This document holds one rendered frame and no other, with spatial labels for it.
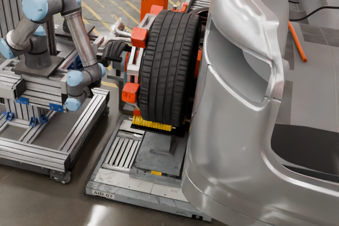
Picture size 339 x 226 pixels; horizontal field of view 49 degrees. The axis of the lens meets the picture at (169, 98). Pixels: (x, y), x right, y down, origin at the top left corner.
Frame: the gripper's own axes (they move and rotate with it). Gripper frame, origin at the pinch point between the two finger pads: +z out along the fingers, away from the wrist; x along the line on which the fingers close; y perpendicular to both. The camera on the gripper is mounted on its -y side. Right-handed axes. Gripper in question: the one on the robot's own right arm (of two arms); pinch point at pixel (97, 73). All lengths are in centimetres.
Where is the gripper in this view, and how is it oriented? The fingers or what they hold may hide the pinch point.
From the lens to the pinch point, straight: 216.5
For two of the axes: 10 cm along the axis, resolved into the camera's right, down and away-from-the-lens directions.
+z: 1.9, -5.6, 8.1
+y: 1.0, -8.1, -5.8
